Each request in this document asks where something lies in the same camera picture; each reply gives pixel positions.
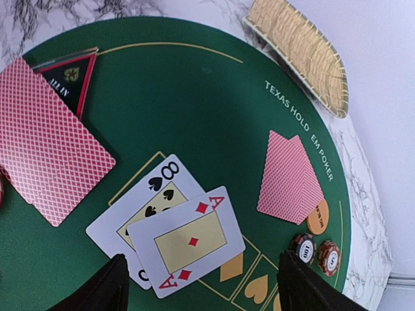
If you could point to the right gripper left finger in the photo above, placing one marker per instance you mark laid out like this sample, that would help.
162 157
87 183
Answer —
108 289

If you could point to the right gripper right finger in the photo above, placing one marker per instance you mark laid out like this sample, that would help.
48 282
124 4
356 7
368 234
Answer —
301 288

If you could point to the red poker chip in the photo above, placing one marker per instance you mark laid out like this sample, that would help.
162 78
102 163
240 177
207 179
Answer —
329 257
2 190

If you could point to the black poker chip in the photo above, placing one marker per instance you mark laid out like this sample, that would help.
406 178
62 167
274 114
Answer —
304 246

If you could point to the orange big blind button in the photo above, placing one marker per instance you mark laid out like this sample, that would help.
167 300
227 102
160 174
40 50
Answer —
318 220

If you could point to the ace of diamonds card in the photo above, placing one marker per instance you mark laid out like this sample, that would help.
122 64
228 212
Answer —
182 244

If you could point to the red backed playing card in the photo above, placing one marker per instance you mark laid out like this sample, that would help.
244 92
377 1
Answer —
47 154
290 189

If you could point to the face up playing card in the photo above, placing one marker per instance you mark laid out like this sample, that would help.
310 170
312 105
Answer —
165 186

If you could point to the green round poker mat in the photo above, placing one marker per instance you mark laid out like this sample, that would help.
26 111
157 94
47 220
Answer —
165 86

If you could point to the woven bamboo tray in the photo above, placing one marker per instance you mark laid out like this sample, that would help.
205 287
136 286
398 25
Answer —
305 49

